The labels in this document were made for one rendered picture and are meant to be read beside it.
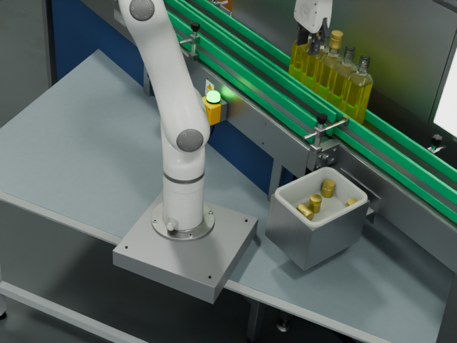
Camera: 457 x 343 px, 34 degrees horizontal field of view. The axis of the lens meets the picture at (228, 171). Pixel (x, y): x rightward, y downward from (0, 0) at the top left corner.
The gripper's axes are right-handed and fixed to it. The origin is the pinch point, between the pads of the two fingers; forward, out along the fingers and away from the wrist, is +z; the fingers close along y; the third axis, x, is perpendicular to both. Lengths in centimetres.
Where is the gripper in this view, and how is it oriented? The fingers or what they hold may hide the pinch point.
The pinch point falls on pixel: (308, 43)
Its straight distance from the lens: 196.4
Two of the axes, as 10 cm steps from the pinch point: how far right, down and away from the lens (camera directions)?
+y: 4.7, 5.8, -6.6
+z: -0.8, 7.7, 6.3
